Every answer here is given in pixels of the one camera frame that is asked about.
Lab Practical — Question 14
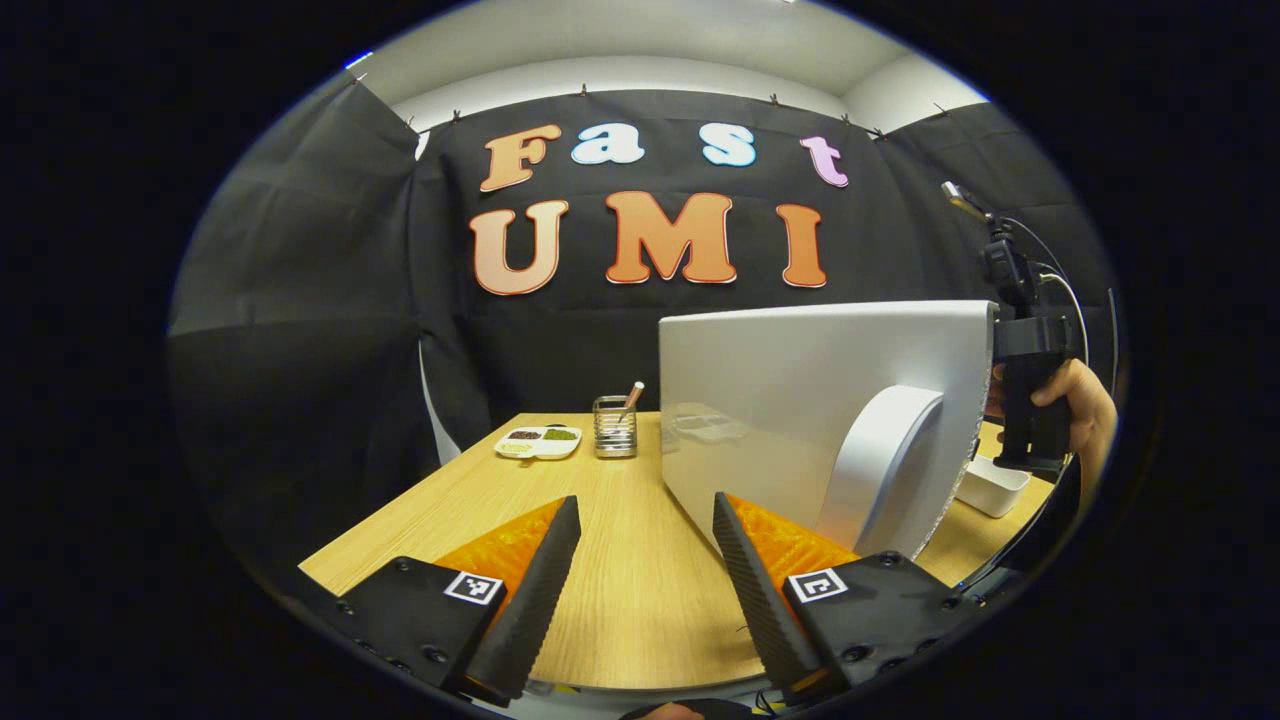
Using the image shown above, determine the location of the row of small cloth clips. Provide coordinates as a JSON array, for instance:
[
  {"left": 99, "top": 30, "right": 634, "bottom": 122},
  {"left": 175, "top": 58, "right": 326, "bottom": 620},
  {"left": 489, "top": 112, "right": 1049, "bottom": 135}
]
[{"left": 350, "top": 72, "right": 946, "bottom": 141}]

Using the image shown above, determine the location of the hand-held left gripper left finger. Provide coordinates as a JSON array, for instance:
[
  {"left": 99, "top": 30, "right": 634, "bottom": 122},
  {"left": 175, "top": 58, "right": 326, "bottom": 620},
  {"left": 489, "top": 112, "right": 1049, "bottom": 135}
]
[{"left": 335, "top": 495, "right": 583, "bottom": 706}]

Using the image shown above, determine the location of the metal wire utensil holder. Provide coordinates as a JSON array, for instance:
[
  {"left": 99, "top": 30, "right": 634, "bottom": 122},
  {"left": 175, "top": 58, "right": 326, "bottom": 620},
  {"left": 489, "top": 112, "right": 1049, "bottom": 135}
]
[{"left": 592, "top": 395, "right": 639, "bottom": 460}]

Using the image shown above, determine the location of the black backdrop cloth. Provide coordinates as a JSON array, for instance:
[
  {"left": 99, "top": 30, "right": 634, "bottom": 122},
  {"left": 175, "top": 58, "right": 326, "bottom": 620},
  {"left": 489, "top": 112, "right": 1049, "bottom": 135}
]
[{"left": 168, "top": 72, "right": 1116, "bottom": 591}]

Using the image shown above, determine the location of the white rectangular tray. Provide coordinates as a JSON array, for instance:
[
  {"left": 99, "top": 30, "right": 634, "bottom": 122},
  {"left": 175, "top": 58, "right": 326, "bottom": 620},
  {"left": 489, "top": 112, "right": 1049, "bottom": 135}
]
[{"left": 955, "top": 455, "right": 1031, "bottom": 519}]

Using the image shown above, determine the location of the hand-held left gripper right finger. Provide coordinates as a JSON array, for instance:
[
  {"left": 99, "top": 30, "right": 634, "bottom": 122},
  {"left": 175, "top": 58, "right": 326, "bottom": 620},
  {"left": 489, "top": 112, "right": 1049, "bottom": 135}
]
[{"left": 712, "top": 490, "right": 986, "bottom": 701}]

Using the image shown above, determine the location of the white microwave oven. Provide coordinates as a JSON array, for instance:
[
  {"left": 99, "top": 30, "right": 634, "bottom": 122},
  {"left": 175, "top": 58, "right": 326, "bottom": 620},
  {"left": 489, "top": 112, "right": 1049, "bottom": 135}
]
[{"left": 658, "top": 300, "right": 1001, "bottom": 561}]

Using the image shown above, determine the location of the white divided dish of beans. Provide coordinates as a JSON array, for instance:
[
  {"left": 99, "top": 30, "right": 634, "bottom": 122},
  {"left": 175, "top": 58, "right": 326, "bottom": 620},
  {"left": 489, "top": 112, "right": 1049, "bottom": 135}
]
[{"left": 494, "top": 425, "right": 583, "bottom": 462}]

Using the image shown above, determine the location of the black camera cable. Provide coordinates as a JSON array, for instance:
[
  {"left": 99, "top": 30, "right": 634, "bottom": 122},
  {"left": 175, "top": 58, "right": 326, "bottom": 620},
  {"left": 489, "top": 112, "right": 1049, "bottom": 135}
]
[{"left": 998, "top": 213, "right": 1093, "bottom": 363}]

